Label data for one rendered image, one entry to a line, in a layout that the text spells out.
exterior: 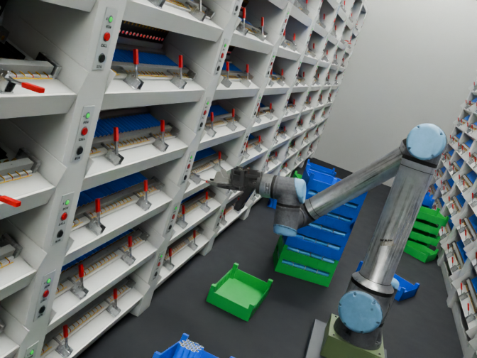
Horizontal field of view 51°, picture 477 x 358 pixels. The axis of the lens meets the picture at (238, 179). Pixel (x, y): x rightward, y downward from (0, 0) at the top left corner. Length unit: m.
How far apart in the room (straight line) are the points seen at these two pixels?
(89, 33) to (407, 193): 1.13
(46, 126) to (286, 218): 1.03
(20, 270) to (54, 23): 0.51
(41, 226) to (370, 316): 1.11
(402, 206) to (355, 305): 0.37
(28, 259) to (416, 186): 1.17
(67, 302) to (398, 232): 1.05
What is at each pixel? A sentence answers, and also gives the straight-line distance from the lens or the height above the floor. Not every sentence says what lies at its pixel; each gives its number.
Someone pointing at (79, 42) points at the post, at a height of 0.98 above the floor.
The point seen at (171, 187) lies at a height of 0.53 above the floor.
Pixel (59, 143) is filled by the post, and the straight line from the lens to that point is 1.06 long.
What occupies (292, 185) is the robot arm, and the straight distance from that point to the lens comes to 1.83.
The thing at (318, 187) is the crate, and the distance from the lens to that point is 2.51.
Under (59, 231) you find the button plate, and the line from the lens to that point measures 1.16.
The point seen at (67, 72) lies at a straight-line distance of 1.03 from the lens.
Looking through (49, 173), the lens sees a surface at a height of 0.71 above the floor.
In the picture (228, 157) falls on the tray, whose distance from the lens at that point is 2.38.
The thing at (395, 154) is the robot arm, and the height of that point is 0.86.
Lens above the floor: 1.09
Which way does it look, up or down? 16 degrees down
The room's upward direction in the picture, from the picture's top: 19 degrees clockwise
